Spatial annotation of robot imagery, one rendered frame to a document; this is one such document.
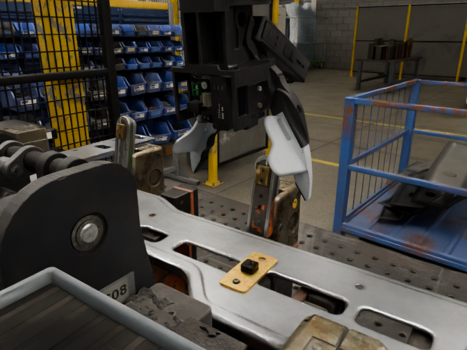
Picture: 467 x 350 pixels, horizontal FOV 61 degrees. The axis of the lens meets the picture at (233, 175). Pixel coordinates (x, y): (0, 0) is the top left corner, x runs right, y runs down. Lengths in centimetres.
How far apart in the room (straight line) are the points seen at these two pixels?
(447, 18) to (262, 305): 1204
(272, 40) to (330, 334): 26
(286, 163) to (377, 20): 1253
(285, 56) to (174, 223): 32
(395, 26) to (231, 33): 1237
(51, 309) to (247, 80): 24
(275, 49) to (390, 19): 1236
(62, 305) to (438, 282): 101
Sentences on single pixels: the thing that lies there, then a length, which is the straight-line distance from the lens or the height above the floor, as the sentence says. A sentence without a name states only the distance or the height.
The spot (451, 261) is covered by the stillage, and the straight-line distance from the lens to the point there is 236.
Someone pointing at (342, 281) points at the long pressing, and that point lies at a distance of 51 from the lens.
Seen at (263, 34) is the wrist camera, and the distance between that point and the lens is 39.
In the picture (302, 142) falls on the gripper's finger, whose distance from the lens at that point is 39.
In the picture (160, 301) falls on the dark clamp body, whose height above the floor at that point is 108.
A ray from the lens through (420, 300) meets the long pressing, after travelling 50.
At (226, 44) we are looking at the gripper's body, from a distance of 36.
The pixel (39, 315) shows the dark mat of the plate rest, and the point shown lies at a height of 116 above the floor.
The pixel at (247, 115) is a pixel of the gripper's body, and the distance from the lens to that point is 36.
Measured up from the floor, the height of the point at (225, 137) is 40.
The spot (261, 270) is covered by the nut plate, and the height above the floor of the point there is 100.
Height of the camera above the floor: 128
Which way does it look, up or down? 20 degrees down
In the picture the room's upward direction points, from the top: straight up
